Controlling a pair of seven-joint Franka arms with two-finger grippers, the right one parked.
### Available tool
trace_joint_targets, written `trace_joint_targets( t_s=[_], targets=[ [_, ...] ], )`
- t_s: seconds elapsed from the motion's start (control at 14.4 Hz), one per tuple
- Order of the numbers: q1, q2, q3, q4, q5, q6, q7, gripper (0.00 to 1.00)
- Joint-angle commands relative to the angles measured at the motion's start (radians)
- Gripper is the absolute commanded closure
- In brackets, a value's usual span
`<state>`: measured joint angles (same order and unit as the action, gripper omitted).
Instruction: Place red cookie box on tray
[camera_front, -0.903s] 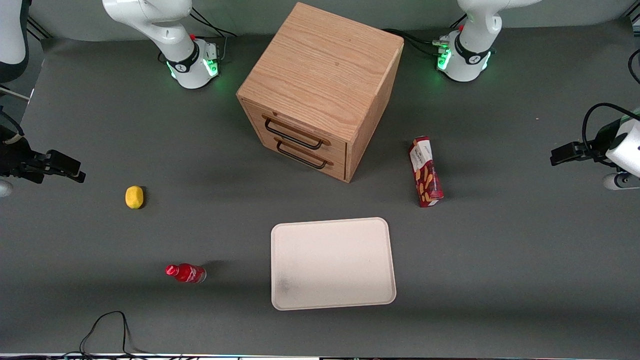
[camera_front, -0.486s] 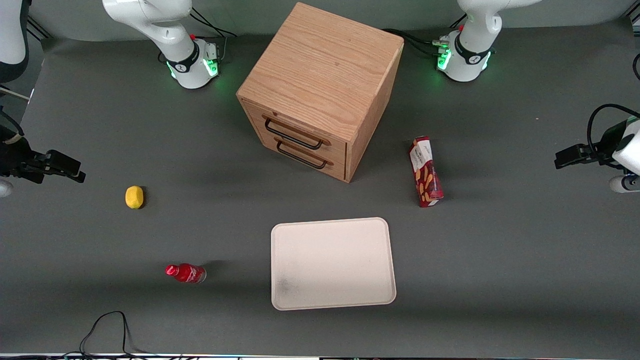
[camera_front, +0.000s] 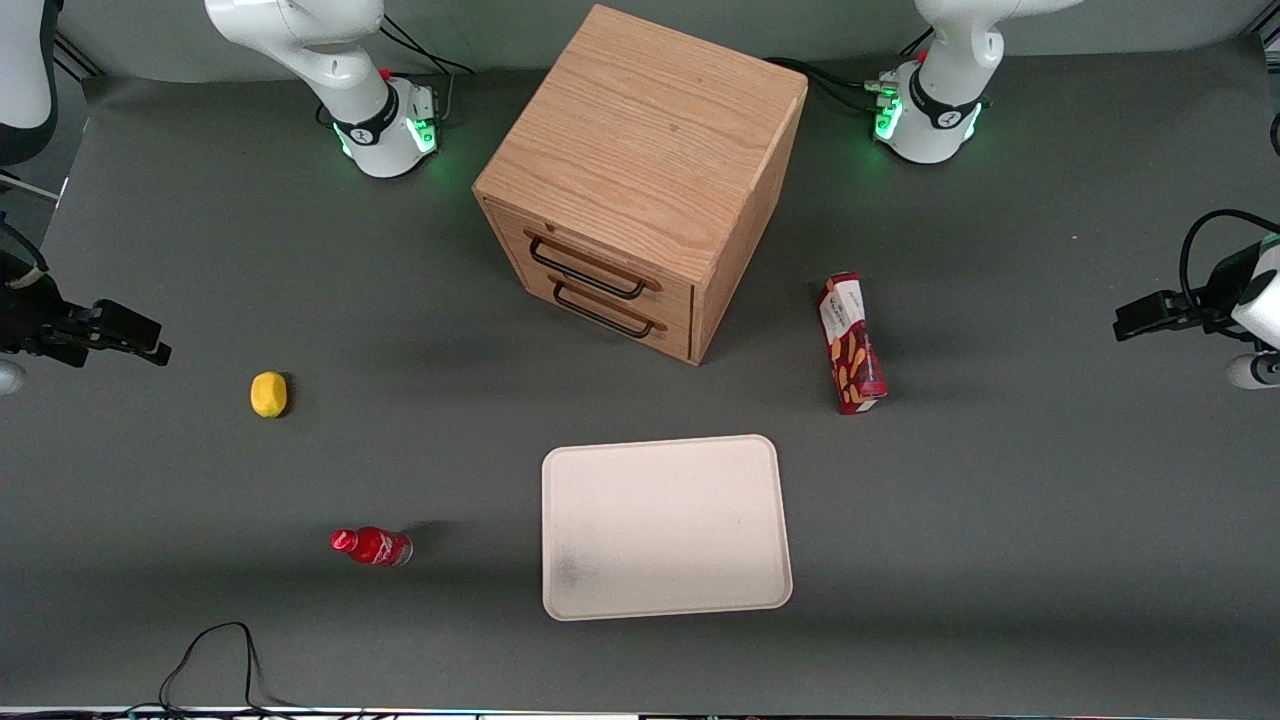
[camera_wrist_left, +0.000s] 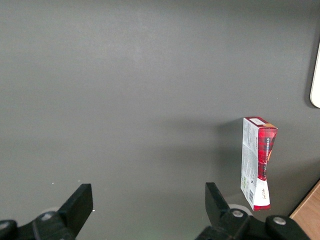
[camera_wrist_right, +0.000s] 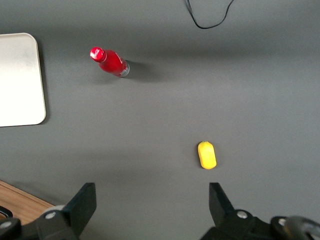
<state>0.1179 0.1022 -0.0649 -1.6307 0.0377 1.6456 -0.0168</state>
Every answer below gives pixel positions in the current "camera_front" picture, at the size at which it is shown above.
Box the yellow lemon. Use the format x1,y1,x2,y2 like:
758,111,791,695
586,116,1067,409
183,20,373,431
250,371,290,419

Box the red plastic bottle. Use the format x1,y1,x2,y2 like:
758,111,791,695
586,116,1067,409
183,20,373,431
330,526,414,569

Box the black left base cables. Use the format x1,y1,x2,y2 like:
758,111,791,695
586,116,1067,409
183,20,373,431
765,28,936,117

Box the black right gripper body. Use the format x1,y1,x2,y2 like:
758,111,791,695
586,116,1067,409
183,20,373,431
0,255,98,367

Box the black looped table cable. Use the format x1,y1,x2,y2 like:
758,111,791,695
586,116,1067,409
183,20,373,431
128,621,306,717

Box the black right base cables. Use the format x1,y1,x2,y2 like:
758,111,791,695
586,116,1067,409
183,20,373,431
378,14,475,79

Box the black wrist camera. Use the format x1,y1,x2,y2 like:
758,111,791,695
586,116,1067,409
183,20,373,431
1204,243,1264,307

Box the black base cables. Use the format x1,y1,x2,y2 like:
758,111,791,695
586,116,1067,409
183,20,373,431
765,28,936,117
378,14,475,79

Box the black wire drawer handle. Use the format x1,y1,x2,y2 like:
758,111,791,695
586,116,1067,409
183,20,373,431
526,230,664,302
550,277,669,340

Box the beige plastic tray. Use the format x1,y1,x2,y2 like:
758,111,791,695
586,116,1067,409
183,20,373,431
541,434,794,622

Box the wooden drawer front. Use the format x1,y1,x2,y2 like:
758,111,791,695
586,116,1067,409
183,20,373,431
510,262,695,364
488,200,697,323

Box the wooden drawer cabinet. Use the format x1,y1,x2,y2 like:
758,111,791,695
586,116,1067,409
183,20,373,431
472,4,809,367

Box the red cookie box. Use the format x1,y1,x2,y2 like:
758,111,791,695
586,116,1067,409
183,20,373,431
817,271,889,416

